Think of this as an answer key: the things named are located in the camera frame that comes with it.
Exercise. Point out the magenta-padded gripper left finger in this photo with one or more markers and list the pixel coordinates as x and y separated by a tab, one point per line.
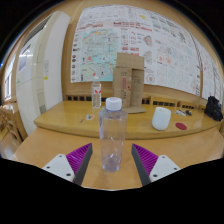
78	159

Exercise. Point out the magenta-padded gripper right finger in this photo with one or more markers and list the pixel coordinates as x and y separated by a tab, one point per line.
146	160

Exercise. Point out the clear white-capped water bottle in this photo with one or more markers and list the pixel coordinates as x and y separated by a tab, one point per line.
112	140

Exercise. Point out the clear red-labelled water bottle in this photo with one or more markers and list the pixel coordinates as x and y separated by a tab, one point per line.
96	93

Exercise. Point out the small round sticker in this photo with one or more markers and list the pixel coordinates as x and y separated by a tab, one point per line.
90	117

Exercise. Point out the white cup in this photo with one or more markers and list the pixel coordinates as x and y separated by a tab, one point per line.
161	119

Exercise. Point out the flat round red coaster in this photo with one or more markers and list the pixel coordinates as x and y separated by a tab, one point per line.
181	126

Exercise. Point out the wooden chairs group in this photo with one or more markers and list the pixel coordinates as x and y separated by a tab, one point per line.
8	130

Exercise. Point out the brown cardboard box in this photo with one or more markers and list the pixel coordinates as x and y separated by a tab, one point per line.
128	80

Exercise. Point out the black bag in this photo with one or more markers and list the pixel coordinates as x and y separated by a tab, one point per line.
213	109

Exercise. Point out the large chart wall poster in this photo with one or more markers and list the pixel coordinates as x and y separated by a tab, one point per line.
211	76

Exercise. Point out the large map wall poster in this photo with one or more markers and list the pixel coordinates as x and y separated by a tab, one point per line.
133	36

